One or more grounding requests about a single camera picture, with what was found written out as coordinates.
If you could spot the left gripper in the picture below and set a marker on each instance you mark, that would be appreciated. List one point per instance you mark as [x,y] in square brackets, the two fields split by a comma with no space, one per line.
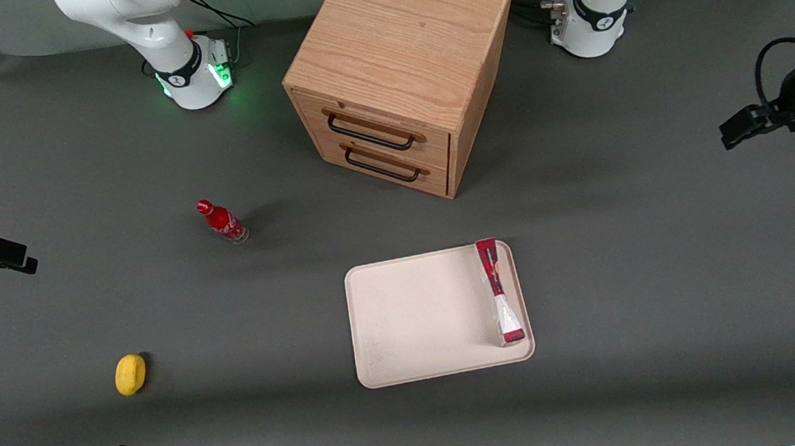
[790,109]

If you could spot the red cookie box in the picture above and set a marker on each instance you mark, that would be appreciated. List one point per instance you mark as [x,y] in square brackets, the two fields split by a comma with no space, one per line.
[496,279]

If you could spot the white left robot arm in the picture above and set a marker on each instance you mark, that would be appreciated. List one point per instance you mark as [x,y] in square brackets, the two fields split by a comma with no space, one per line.
[594,17]

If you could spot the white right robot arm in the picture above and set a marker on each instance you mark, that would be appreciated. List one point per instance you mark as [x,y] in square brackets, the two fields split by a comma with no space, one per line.
[182,68]

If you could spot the cream plastic tray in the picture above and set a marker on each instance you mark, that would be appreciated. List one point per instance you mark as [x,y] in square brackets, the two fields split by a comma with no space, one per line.
[422,316]

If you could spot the yellow lemon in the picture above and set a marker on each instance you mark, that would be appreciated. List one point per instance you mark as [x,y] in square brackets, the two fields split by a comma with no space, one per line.
[130,374]

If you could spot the red cola bottle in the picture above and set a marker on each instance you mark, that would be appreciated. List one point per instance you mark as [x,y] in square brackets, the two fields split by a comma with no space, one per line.
[222,221]

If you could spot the narrow wooden drawer front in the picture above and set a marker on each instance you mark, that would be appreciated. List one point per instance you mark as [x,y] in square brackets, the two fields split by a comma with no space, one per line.
[437,178]

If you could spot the wide wooden drawer front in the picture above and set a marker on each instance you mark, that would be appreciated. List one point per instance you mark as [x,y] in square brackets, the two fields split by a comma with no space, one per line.
[433,138]

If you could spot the wooden drawer cabinet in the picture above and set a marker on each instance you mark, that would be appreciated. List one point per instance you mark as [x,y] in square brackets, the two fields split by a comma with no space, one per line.
[400,38]

